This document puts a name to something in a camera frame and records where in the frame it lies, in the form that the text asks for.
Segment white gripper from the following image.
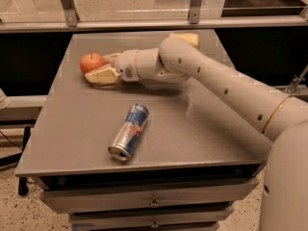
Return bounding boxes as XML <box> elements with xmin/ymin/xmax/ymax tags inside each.
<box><xmin>85</xmin><ymin>49</ymin><xmax>141</xmax><ymax>84</ymax></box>

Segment red apple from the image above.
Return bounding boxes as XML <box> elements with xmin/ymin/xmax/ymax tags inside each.
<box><xmin>79</xmin><ymin>52</ymin><xmax>106</xmax><ymax>74</ymax></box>

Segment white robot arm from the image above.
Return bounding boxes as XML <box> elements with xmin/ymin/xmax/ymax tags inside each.
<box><xmin>84</xmin><ymin>37</ymin><xmax>308</xmax><ymax>231</ymax></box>

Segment yellow sponge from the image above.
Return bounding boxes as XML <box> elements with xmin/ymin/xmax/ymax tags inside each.
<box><xmin>169</xmin><ymin>33</ymin><xmax>199</xmax><ymax>48</ymax></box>

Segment blue silver energy drink can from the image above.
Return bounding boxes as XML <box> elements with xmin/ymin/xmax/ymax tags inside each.
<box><xmin>108</xmin><ymin>103</ymin><xmax>149</xmax><ymax>162</ymax></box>

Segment grey drawer cabinet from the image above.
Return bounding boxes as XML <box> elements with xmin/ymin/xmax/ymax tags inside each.
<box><xmin>16</xmin><ymin>32</ymin><xmax>270</xmax><ymax>231</ymax></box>

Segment upper grey drawer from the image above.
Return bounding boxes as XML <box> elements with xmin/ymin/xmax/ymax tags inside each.
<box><xmin>40</xmin><ymin>177</ymin><xmax>259</xmax><ymax>214</ymax></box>

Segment grey drawer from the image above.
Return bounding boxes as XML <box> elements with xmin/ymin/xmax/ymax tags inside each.
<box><xmin>40</xmin><ymin>177</ymin><xmax>259</xmax><ymax>214</ymax></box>
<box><xmin>69</xmin><ymin>205</ymin><xmax>234</xmax><ymax>231</ymax></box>

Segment lower grey drawer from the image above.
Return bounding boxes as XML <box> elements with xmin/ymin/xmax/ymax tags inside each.
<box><xmin>69</xmin><ymin>205</ymin><xmax>234</xmax><ymax>231</ymax></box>

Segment metal railing frame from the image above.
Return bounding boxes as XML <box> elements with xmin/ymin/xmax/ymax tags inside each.
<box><xmin>0</xmin><ymin>0</ymin><xmax>308</xmax><ymax>33</ymax></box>

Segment black stand with cable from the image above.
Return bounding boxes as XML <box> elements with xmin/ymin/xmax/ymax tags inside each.
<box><xmin>0</xmin><ymin>126</ymin><xmax>31</xmax><ymax>196</ymax></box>

